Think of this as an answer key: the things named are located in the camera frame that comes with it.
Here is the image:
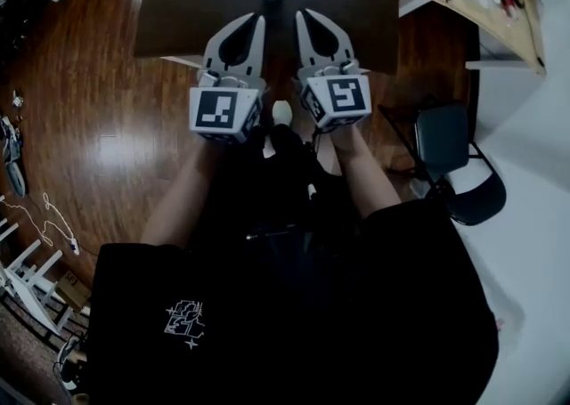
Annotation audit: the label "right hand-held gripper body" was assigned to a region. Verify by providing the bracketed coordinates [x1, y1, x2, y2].
[292, 57, 373, 131]

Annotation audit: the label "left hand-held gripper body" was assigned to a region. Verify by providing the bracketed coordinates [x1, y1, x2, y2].
[188, 54, 269, 145]

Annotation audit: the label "person's right forearm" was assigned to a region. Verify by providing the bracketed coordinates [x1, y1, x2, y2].
[328, 122, 403, 221]

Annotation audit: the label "person's left forearm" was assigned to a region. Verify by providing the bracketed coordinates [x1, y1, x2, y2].
[139, 135, 233, 249]

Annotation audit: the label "person's white shoe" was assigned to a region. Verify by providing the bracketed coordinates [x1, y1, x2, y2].
[271, 100, 294, 126]

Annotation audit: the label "person's black trousers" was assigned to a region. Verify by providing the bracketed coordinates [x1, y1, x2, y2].
[189, 123, 362, 262]

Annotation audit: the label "black folding chair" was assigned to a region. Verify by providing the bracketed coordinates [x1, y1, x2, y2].
[377, 99, 509, 227]

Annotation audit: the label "light wooden desk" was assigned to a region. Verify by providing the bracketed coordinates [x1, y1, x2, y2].
[415, 0, 548, 78]

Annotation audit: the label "grey and blue gear pile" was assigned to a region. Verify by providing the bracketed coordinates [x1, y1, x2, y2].
[0, 116, 29, 198]

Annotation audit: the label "brown cardboard box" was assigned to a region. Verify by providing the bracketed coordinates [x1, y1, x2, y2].
[56, 269, 94, 312]

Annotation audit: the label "person's black printed shirt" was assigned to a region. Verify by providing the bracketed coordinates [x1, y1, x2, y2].
[83, 197, 501, 405]

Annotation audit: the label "white slatted rack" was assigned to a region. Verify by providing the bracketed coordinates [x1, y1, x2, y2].
[0, 215, 76, 338]

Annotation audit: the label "white cable with plug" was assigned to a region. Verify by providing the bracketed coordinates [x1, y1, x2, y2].
[0, 191, 82, 257]

